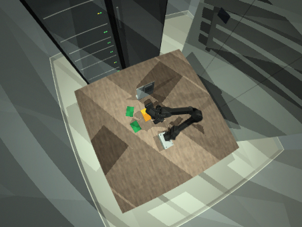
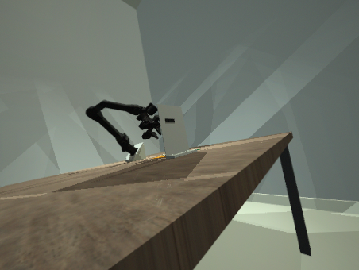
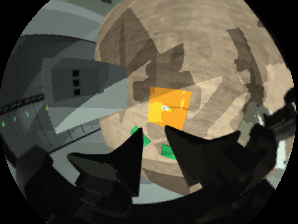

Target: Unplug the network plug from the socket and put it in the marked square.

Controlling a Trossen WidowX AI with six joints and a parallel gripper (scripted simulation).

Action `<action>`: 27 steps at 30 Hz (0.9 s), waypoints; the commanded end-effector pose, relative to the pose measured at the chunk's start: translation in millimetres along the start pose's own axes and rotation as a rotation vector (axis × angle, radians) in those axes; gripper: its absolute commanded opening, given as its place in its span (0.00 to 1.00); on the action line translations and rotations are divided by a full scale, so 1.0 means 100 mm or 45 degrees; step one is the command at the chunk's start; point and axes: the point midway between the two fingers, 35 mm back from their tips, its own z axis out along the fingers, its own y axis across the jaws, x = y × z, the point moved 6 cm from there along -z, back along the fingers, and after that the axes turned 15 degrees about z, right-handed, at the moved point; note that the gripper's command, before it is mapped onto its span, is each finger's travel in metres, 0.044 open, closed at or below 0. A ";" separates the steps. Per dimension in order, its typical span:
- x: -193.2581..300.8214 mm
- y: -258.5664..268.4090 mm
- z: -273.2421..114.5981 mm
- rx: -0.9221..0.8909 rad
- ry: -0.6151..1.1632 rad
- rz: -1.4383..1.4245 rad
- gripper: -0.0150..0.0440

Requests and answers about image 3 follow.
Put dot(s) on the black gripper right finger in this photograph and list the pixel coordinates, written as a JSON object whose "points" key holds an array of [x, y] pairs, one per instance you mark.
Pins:
{"points": [[194, 154]]}

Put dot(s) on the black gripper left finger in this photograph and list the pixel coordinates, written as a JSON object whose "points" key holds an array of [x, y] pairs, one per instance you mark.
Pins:
{"points": [[122, 165]]}

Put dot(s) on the green flat square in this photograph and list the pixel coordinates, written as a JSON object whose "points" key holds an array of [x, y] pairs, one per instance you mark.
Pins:
{"points": [[167, 152], [146, 140]]}

